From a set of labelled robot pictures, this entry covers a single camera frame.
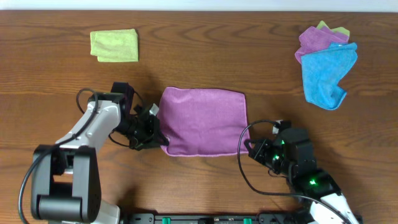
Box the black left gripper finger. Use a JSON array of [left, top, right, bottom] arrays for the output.
[[154, 119, 169, 146], [132, 139, 169, 151]]

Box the purple cloth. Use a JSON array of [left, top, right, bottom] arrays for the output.
[[295, 26, 349, 64], [157, 86, 248, 157]]

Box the folded green cloth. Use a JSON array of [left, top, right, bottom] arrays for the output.
[[90, 29, 139, 63]]

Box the blue cloth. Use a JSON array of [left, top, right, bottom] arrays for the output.
[[301, 42, 358, 111]]

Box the light green cloth in pile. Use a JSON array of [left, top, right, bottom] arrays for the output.
[[317, 21, 350, 37]]

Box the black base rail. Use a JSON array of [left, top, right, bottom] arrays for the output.
[[119, 212, 311, 224]]

